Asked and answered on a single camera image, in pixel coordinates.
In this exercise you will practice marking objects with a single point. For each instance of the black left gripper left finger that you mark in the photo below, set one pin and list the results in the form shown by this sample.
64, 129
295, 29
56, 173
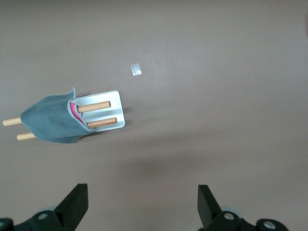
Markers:
72, 207

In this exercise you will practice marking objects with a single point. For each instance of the grey and pink microfibre cloth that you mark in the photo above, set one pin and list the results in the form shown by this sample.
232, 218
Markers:
50, 120

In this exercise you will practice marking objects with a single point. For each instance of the clear tape piece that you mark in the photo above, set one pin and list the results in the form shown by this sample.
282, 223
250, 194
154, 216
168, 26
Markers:
136, 69

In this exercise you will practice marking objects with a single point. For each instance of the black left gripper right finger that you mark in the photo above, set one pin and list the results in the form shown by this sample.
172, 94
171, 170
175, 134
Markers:
207, 207

